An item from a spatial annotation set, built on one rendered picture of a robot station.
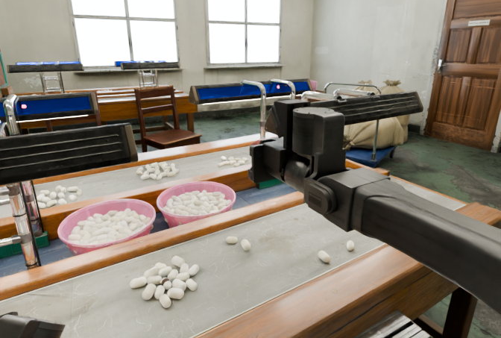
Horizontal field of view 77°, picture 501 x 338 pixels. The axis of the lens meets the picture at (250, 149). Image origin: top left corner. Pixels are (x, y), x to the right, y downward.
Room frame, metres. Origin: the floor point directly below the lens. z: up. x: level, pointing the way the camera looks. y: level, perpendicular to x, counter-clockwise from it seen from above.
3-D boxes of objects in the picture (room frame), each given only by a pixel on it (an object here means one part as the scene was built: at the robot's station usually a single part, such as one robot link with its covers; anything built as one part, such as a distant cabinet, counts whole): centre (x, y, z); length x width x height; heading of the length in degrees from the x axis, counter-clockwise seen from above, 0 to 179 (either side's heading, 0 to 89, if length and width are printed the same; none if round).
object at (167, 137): (2.94, 0.77, 0.45); 0.44 x 0.43 x 0.91; 139
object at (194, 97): (1.44, -0.03, 1.08); 0.62 x 0.08 x 0.07; 122
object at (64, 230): (0.84, 0.42, 0.72); 0.27 x 0.27 x 0.10
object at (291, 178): (0.44, -0.09, 1.08); 0.07 x 0.06 x 0.07; 29
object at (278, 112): (0.50, -0.06, 1.13); 0.07 x 0.06 x 0.11; 119
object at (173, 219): (0.99, 0.18, 0.72); 0.27 x 0.27 x 0.10
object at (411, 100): (0.97, -0.32, 1.08); 0.62 x 0.08 x 0.07; 122
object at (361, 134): (3.43, -1.29, 0.40); 0.74 x 0.56 x 0.38; 120
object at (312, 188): (0.41, -0.10, 1.11); 0.12 x 0.09 x 0.12; 29
